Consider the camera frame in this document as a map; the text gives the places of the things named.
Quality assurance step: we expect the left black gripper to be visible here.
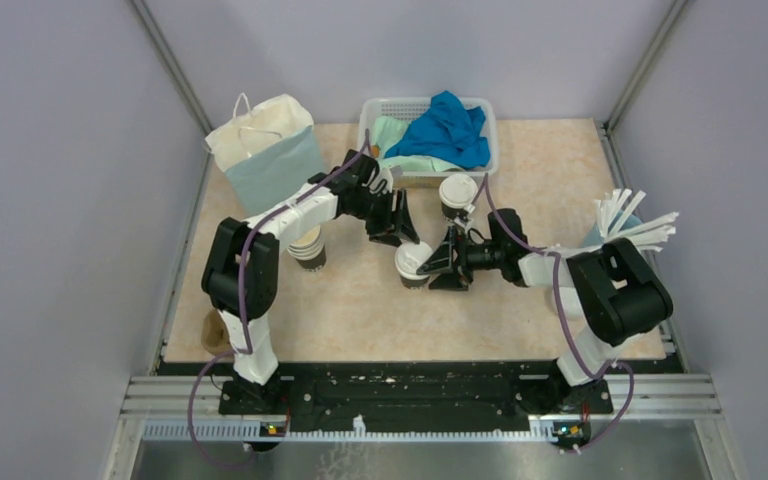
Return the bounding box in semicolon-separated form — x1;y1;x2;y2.
347;188;418;249

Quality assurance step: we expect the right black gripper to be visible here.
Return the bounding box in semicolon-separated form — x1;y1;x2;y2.
418;227;505;293

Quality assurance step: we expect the white lid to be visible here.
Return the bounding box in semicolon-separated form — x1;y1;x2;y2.
395;241;433;281
438;173;478;209

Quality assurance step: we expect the paper coffee cup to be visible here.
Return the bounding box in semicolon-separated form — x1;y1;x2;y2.
441;202;469;223
400;274;429;289

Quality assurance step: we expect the stack of paper cups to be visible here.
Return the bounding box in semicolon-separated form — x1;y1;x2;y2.
287;226;327;272

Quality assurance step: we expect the stack of white lids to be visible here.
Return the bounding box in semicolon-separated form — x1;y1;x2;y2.
547;287;585;318

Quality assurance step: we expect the brown cardboard cup carrier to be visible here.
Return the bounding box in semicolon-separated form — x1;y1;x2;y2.
200;310;231;356

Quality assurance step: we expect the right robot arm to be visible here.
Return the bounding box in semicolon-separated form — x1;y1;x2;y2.
416;208;678;412

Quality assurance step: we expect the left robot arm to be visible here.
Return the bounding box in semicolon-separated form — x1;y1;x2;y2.
201;150;420;414

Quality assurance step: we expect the white plastic basket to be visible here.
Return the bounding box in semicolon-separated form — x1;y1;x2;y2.
357;96;500;188

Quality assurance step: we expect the mint green cloth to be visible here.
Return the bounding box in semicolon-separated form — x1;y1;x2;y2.
370;116;462;174

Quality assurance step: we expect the blue cloth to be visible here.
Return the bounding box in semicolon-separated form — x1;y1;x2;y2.
384;90;491;170

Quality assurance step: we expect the blue straw holder cup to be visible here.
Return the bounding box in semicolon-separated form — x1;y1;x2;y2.
579;215;642;248

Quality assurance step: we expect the pale blue paper bag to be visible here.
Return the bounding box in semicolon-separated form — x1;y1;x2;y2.
205;93;326;216

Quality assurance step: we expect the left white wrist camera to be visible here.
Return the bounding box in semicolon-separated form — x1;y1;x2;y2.
368;164;402;194

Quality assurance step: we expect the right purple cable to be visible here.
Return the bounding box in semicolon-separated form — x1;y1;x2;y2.
470;173;636;455

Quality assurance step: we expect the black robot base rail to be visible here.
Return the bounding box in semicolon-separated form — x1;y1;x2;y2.
122;357;723;445

